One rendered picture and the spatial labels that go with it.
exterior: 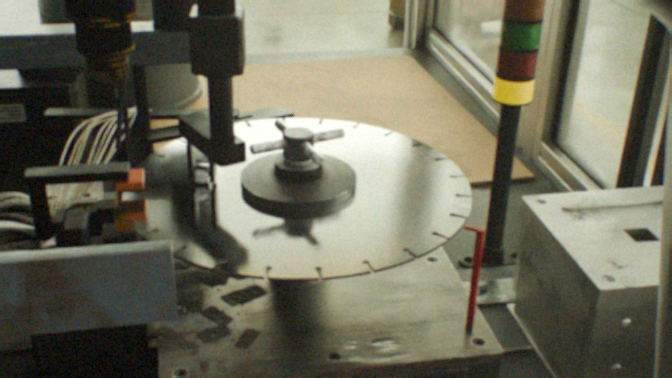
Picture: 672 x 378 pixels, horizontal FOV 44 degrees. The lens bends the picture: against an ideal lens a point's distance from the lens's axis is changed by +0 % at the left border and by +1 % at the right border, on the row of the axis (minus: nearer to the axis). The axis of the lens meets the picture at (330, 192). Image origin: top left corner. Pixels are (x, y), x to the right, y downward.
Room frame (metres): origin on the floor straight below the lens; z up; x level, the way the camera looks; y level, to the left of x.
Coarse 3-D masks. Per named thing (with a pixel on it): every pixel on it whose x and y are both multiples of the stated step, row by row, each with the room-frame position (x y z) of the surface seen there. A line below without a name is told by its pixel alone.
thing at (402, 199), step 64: (256, 128) 0.85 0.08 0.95; (320, 128) 0.85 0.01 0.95; (128, 192) 0.69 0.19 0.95; (192, 192) 0.69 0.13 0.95; (384, 192) 0.70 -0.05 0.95; (448, 192) 0.70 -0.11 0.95; (192, 256) 0.58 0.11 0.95; (256, 256) 0.58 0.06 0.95; (320, 256) 0.58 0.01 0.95; (384, 256) 0.58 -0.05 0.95
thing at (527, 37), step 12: (504, 24) 0.90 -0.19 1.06; (516, 24) 0.88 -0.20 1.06; (528, 24) 0.88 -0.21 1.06; (540, 24) 0.89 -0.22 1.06; (504, 36) 0.89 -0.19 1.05; (516, 36) 0.88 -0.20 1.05; (528, 36) 0.88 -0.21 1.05; (540, 36) 0.90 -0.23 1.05; (516, 48) 0.88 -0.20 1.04; (528, 48) 0.88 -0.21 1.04
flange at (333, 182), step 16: (256, 160) 0.74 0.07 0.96; (272, 160) 0.74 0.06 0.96; (336, 160) 0.75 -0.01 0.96; (256, 176) 0.71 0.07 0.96; (272, 176) 0.70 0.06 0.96; (288, 176) 0.69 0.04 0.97; (304, 176) 0.69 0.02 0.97; (320, 176) 0.70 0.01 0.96; (336, 176) 0.71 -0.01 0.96; (352, 176) 0.71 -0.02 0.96; (256, 192) 0.68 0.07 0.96; (272, 192) 0.68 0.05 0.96; (288, 192) 0.67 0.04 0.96; (304, 192) 0.68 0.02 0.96; (320, 192) 0.68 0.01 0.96; (336, 192) 0.68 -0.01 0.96; (352, 192) 0.69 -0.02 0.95; (288, 208) 0.66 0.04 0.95; (304, 208) 0.66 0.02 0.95; (320, 208) 0.66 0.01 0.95
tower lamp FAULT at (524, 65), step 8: (504, 48) 0.90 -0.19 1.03; (504, 56) 0.89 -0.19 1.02; (512, 56) 0.88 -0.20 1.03; (520, 56) 0.88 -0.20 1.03; (528, 56) 0.88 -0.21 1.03; (536, 56) 0.89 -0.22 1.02; (496, 64) 0.91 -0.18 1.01; (504, 64) 0.89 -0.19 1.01; (512, 64) 0.88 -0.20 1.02; (520, 64) 0.88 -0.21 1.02; (528, 64) 0.88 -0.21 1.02; (536, 64) 0.89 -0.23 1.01; (496, 72) 0.90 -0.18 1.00; (504, 72) 0.89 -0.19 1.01; (512, 72) 0.88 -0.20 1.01; (520, 72) 0.88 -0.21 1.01; (528, 72) 0.88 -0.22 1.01
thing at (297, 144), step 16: (288, 128) 0.73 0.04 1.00; (304, 128) 0.72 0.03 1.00; (336, 128) 0.73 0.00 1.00; (256, 144) 0.69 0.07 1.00; (272, 144) 0.70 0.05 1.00; (288, 144) 0.70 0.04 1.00; (304, 144) 0.70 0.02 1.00; (288, 160) 0.70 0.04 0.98; (304, 160) 0.70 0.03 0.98; (320, 160) 0.67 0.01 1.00
